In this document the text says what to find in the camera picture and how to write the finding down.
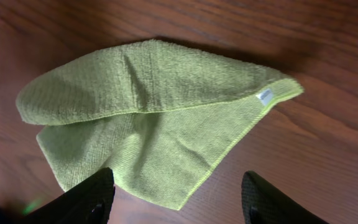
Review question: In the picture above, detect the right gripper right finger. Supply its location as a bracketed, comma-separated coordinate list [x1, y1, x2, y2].
[241, 170, 328, 224]

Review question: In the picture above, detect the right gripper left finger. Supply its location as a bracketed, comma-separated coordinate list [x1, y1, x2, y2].
[21, 167, 115, 224]

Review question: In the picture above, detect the green cloth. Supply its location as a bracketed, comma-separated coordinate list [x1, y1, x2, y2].
[16, 40, 303, 210]

